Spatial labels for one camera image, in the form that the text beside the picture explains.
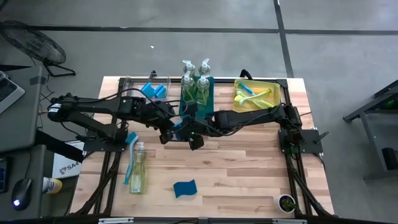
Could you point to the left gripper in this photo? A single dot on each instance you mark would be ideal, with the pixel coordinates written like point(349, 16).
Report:
point(158, 115)

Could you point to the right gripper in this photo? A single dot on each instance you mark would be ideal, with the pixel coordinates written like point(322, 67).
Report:
point(199, 124)

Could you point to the clear green soap pump bottle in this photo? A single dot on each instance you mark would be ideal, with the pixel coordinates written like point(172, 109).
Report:
point(188, 68)
point(203, 93)
point(205, 67)
point(188, 91)
point(137, 174)

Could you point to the white green dish brush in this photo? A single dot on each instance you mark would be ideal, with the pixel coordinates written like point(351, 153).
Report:
point(238, 99)

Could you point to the small blue dish brush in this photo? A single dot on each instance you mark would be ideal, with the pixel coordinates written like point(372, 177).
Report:
point(246, 88)

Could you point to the yellow-green dish brush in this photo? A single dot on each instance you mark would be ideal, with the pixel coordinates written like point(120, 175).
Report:
point(264, 92)

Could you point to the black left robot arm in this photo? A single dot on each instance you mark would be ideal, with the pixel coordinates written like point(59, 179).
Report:
point(93, 105)

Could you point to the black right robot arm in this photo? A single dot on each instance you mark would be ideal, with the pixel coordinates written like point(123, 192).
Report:
point(248, 119)

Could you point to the teal plastic bin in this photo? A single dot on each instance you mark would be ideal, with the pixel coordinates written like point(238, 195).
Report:
point(206, 107)

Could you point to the clear plastic bin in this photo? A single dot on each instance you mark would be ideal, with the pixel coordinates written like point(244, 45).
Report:
point(133, 90)

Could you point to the long light-blue dish brush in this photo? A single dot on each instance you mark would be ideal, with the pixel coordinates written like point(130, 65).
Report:
point(130, 165)

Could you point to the yellow translucent plastic bin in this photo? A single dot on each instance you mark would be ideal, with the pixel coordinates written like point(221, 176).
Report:
point(275, 85)

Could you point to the white cardboard box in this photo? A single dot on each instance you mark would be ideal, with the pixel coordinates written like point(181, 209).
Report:
point(66, 166)

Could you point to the plant in white pot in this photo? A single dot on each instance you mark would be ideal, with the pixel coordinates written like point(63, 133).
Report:
point(285, 203)

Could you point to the white yellow spray can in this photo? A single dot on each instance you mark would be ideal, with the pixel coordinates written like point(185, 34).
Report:
point(53, 185)

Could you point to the dark grey desk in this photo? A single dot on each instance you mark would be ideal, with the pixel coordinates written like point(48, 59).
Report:
point(31, 161)

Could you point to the black floor fan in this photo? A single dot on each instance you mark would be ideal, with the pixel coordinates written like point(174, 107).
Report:
point(34, 43)

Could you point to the grey laptop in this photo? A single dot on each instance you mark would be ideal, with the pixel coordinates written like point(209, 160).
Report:
point(7, 90)

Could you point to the black computer mouse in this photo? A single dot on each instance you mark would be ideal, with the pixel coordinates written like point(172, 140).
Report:
point(21, 193)

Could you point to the black metal beam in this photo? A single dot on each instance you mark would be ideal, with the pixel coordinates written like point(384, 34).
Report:
point(357, 112)

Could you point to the black keyboard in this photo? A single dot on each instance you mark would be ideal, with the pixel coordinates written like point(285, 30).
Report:
point(2, 175)

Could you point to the grey side table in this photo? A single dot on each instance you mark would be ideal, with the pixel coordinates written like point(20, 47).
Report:
point(377, 140)

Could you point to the black box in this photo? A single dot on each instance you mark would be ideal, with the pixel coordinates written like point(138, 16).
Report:
point(390, 158)

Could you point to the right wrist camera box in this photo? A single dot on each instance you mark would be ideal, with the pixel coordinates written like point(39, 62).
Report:
point(196, 143)

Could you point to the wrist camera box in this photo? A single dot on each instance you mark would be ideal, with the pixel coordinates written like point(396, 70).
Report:
point(166, 137)
point(196, 143)

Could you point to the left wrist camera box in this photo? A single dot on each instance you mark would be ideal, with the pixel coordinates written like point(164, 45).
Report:
point(166, 137)

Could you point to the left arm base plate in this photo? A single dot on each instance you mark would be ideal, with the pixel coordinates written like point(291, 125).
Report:
point(93, 147)

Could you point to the silver metal bracket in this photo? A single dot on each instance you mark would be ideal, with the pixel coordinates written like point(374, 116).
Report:
point(289, 221)
point(115, 220)

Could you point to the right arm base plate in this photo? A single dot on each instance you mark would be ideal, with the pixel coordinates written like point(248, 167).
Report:
point(312, 141)

